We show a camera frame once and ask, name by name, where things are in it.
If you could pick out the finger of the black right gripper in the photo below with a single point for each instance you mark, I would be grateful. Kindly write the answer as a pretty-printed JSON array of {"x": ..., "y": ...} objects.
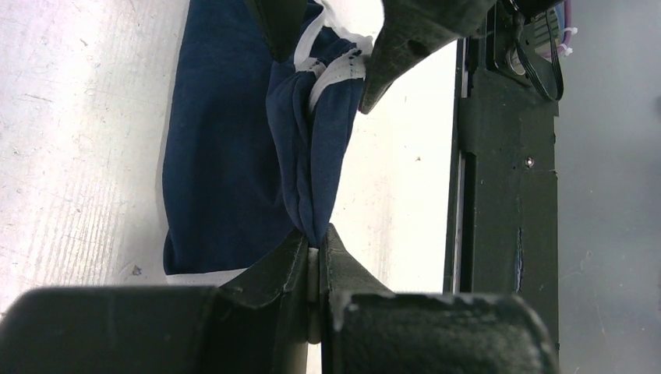
[
  {"x": 412, "y": 31},
  {"x": 279, "y": 22}
]

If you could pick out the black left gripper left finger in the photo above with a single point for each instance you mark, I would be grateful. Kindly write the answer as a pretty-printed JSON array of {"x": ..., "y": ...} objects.
[{"x": 256, "y": 323}]

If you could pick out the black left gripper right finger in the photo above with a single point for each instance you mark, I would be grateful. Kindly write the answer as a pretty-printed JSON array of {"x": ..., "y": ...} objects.
[{"x": 368, "y": 328}]

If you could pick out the navy white-trimmed bear underwear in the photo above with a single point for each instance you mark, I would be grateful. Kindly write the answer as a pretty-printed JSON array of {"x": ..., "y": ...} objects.
[{"x": 254, "y": 147}]

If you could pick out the aluminium rail base frame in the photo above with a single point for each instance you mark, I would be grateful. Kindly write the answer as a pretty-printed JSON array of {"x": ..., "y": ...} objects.
[{"x": 502, "y": 211}]

